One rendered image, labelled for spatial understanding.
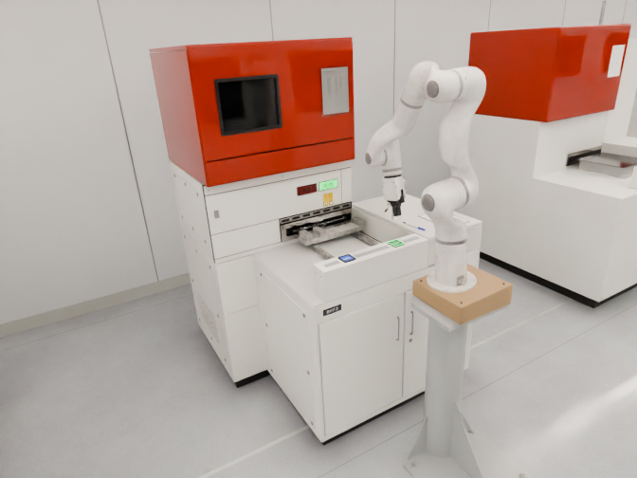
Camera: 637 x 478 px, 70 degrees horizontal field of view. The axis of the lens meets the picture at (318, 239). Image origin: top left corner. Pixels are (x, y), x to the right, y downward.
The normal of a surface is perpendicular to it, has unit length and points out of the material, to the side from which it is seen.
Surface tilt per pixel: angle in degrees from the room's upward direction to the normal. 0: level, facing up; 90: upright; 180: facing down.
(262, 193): 90
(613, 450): 0
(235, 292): 90
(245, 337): 90
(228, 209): 90
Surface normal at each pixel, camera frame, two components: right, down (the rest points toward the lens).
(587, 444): -0.05, -0.92
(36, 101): 0.50, 0.32
